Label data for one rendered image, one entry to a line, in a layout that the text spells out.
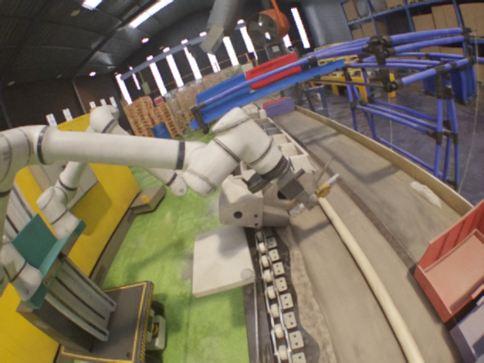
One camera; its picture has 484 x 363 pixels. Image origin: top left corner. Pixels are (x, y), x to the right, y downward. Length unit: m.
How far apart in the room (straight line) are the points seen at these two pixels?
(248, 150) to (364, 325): 0.53
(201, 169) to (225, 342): 1.24
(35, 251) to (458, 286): 1.77
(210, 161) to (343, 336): 0.54
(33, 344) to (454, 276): 2.60
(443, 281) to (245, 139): 0.68
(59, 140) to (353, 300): 0.91
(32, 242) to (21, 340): 1.13
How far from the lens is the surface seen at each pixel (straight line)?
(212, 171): 0.46
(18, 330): 2.24
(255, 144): 0.47
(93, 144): 0.61
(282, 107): 2.49
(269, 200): 0.80
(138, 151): 0.58
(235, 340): 1.48
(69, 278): 1.58
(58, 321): 1.61
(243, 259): 0.71
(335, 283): 0.65
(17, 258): 1.14
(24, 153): 0.65
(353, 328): 0.60
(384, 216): 0.83
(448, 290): 0.70
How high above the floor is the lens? 1.32
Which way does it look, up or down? 27 degrees down
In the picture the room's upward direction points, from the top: 21 degrees counter-clockwise
